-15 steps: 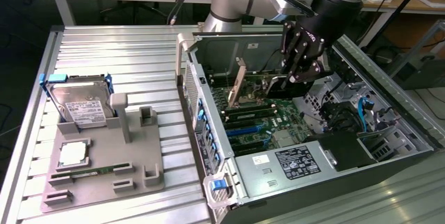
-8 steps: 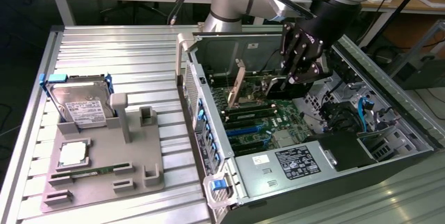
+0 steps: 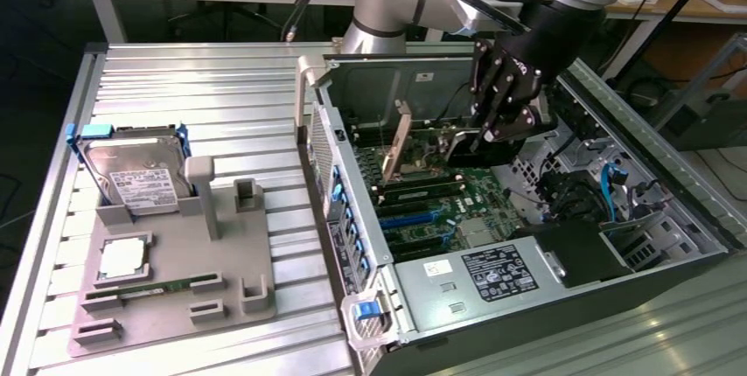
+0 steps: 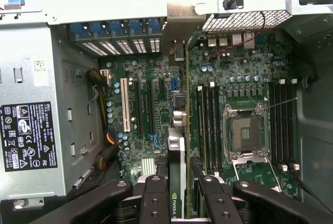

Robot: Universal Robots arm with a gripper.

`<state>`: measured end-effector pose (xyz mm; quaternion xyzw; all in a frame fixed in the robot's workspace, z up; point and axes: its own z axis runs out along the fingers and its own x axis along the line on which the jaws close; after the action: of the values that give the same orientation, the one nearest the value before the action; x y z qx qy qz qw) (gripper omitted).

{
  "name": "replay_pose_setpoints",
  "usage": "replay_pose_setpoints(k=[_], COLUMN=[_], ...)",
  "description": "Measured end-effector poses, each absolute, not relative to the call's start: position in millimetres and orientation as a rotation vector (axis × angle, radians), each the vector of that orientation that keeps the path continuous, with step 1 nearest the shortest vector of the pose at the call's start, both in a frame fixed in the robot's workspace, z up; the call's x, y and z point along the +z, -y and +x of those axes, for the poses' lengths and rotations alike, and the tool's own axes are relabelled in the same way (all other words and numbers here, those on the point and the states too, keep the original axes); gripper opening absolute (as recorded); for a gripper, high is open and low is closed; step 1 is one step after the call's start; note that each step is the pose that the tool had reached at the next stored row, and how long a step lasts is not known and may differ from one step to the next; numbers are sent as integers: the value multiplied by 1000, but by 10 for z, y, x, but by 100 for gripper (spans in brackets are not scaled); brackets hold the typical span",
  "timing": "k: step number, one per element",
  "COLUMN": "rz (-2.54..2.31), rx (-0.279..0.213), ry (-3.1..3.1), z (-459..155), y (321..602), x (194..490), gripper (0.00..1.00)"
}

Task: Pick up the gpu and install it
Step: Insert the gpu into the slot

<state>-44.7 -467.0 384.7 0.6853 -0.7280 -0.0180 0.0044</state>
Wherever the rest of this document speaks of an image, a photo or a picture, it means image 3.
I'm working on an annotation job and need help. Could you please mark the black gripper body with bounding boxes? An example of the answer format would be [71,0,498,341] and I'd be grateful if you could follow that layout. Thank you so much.
[489,0,607,102]

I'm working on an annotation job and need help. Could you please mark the Nvidia graphics card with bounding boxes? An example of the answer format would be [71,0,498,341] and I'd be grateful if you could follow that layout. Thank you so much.
[380,99,530,187]

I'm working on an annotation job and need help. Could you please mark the perforated metal disk bay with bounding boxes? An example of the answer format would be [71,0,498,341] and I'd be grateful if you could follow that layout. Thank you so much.
[490,87,591,219]

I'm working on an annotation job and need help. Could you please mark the green Dell motherboard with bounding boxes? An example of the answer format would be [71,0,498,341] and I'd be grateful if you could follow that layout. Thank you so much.
[350,122,527,263]

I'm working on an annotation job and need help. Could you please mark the CPU socket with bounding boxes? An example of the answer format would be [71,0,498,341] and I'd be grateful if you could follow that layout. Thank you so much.
[396,143,439,178]

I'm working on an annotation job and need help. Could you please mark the black stand pole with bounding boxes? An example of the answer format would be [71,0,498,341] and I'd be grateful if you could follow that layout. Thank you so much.
[599,0,734,78]

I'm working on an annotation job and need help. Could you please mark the RAM stick with black label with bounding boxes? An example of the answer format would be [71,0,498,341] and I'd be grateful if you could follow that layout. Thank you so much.
[376,182,466,206]

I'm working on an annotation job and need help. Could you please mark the silver chipset heatsink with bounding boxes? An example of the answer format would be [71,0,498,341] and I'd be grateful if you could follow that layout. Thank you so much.
[459,219,499,248]

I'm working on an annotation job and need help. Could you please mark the blue expansion slot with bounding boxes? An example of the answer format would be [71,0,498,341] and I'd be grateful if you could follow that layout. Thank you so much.
[379,211,448,231]

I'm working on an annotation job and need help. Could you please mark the dark grey equipment box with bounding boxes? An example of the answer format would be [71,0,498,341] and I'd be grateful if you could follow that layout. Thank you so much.
[665,87,747,152]

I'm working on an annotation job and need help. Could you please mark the black expansion slot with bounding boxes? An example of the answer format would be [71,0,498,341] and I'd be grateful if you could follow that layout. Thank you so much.
[387,234,448,261]

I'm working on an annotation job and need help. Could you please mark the grey power supply unit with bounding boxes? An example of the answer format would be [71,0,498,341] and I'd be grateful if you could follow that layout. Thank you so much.
[395,235,569,334]

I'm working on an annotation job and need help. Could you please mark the black regulatory label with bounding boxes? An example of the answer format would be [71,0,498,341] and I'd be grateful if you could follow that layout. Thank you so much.
[328,220,351,296]

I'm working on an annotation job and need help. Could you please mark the open black PC case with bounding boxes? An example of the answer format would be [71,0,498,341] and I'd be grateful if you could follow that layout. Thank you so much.
[294,52,738,376]

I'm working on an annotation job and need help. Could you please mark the hard disk in blue carrier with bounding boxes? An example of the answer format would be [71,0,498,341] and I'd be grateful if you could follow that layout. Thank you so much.
[64,122,198,216]

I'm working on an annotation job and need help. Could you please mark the grey printed parts rack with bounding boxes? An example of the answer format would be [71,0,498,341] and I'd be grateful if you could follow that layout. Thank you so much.
[68,155,280,359]

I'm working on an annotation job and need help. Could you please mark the silver CPU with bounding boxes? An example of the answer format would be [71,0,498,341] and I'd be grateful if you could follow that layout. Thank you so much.
[98,239,147,279]

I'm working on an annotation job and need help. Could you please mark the green RAM stick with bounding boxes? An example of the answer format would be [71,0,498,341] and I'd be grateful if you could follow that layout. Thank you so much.
[87,277,198,301]

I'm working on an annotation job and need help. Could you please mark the black power wire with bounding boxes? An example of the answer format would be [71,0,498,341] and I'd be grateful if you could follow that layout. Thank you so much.
[440,80,475,129]

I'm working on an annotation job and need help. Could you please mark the blue data wire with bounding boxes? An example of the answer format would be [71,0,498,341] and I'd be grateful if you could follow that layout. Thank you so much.
[599,157,627,224]

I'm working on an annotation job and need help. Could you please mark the aluminium profile frame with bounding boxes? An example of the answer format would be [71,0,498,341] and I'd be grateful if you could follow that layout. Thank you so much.
[650,32,747,132]

